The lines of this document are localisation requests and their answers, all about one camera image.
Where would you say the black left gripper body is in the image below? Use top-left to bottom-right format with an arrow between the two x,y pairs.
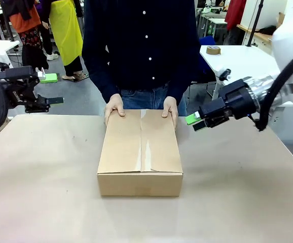
1,66 -> 51,113

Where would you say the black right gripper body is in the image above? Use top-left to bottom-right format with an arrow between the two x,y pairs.
199,79 -> 259,128

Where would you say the brown cardboard box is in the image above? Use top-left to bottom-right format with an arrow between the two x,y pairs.
96,109 -> 184,197

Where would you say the person's left forearm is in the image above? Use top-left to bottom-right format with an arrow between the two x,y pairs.
172,50 -> 201,107

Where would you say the person's right forearm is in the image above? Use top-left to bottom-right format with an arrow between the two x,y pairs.
81,48 -> 120,102

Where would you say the person's left hand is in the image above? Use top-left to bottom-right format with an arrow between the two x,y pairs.
161,96 -> 179,128

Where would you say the person's right hand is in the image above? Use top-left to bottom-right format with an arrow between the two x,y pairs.
103,94 -> 126,127

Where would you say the white side table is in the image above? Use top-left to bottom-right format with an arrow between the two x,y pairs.
199,45 -> 282,101

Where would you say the person in yellow apron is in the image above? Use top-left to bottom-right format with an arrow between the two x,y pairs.
38,0 -> 87,79

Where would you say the brown packing tape roll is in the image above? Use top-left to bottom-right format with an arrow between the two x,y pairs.
206,45 -> 222,56

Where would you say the person in orange top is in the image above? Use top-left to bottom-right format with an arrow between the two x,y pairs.
0,0 -> 50,74

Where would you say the wooden shelf board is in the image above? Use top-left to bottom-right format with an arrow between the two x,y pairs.
236,24 -> 275,47

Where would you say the black tripod pole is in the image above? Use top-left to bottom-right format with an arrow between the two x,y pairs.
245,0 -> 265,48

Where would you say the person in dark shirt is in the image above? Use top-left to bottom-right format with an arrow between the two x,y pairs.
81,0 -> 202,110

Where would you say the red jacket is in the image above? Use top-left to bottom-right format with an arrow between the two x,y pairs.
224,0 -> 247,25

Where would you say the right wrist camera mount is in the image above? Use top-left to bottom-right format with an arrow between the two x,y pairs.
216,68 -> 232,82

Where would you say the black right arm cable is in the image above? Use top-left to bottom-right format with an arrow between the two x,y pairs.
253,47 -> 293,133

